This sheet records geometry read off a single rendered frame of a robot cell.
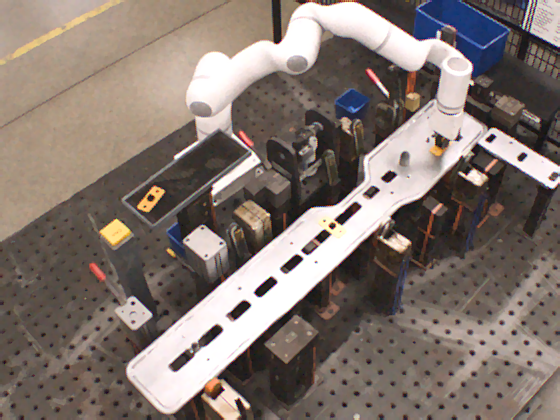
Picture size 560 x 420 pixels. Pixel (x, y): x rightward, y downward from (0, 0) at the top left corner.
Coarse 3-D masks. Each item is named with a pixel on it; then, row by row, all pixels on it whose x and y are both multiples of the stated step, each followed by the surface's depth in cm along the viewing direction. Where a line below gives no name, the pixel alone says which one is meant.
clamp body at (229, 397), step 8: (224, 384) 163; (224, 392) 162; (232, 392) 162; (208, 400) 161; (216, 400) 161; (224, 400) 161; (232, 400) 161; (240, 400) 162; (208, 408) 162; (216, 408) 159; (224, 408) 159; (232, 408) 159; (248, 408) 160; (208, 416) 170; (216, 416) 161; (224, 416) 158; (232, 416) 158; (240, 416) 158; (248, 416) 162
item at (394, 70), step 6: (390, 66) 210; (396, 66) 210; (390, 72) 209; (396, 72) 209; (402, 72) 207; (390, 78) 211; (396, 78) 213; (390, 84) 213; (396, 84) 215; (390, 90) 214; (396, 90) 216; (390, 96) 216; (396, 96) 218; (390, 102) 218; (396, 102) 220
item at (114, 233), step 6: (114, 222) 182; (120, 222) 182; (108, 228) 181; (114, 228) 181; (120, 228) 181; (126, 228) 181; (102, 234) 180; (108, 234) 180; (114, 234) 180; (120, 234) 180; (126, 234) 180; (108, 240) 179; (114, 240) 179; (120, 240) 179
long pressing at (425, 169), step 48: (384, 144) 218; (432, 144) 218; (384, 192) 206; (288, 240) 197; (336, 240) 196; (288, 288) 187; (192, 336) 178; (240, 336) 178; (144, 384) 170; (192, 384) 170
